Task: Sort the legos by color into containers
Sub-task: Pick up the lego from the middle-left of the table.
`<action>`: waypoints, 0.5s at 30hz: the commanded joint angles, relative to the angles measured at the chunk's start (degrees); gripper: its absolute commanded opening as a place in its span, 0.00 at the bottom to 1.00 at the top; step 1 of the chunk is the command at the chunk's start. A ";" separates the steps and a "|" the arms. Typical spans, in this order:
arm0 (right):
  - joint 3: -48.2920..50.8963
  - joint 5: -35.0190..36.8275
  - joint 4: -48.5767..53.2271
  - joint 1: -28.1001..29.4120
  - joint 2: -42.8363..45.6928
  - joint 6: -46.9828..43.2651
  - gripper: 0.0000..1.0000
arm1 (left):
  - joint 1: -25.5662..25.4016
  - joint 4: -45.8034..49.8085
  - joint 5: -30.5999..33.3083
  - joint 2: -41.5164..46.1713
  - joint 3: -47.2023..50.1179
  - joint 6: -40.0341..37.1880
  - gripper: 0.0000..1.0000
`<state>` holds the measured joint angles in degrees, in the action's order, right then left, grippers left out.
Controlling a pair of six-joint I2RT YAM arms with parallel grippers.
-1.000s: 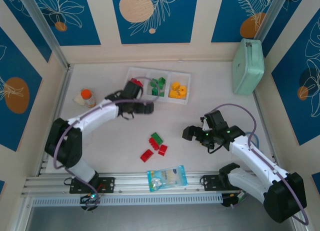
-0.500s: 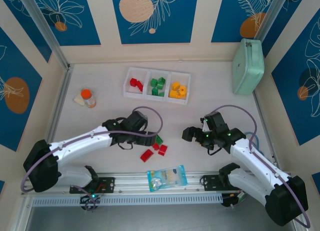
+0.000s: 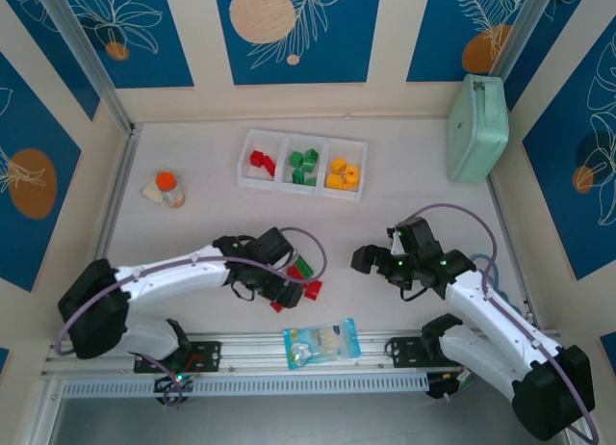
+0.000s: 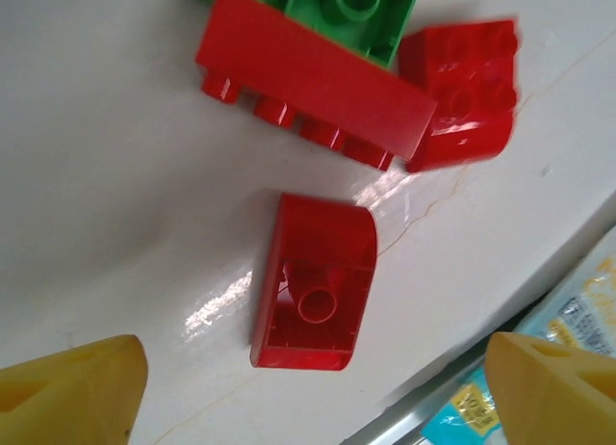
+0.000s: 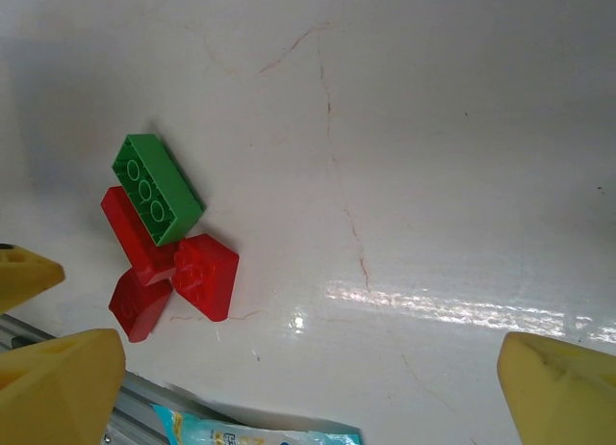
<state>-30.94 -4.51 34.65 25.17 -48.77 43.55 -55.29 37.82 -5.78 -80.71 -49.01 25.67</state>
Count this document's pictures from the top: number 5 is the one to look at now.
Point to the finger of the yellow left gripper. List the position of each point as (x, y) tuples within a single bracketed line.
[(24, 276)]

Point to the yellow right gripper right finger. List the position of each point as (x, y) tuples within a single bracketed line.
[(568, 397)]

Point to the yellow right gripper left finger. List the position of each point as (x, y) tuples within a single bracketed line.
[(58, 392)]

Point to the red arch lego brick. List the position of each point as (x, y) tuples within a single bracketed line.
[(130, 233)]

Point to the red curved lego brick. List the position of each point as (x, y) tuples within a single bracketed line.
[(137, 305), (209, 276)]

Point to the green long lego brick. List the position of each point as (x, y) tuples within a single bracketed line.
[(163, 185)]

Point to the blue and white snack package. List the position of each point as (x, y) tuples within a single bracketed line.
[(240, 435)]

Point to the aluminum front rail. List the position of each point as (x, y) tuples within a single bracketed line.
[(139, 401)]

